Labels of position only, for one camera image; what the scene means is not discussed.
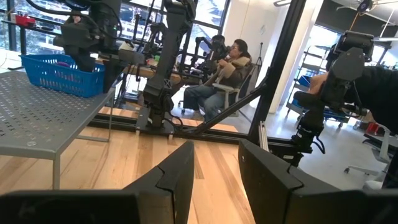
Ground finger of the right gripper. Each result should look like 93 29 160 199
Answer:
72 51 96 73

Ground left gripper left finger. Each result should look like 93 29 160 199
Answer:
124 140 195 224

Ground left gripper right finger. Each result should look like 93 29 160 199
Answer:
238 139 368 224

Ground blue plastic basket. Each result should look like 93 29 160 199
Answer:
19 54 106 99

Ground leader arm with grey link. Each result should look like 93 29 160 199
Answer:
291 30 375 156

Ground white framed office chair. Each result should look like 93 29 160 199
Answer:
212 65 257 118

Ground small red box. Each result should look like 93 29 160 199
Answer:
14 12 37 28

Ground grey perforated metal stand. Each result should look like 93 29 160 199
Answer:
0 70 116 190

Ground person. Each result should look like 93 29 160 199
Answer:
182 39 253 123
343 65 398 189

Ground white chair base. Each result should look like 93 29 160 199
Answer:
343 124 393 183

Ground metal cart with blue bins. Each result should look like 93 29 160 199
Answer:
285 45 351 129

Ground black tripod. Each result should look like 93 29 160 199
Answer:
255 42 264 74

